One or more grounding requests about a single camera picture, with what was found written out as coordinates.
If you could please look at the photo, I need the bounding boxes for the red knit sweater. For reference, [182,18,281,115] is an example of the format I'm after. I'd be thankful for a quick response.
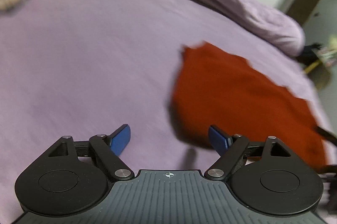
[171,43,327,173]

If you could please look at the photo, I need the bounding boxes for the yellow legged side table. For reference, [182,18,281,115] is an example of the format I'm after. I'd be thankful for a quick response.
[302,42,337,90]

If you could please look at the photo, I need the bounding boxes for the purple bed sheet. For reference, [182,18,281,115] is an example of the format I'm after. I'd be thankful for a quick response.
[0,0,337,224]

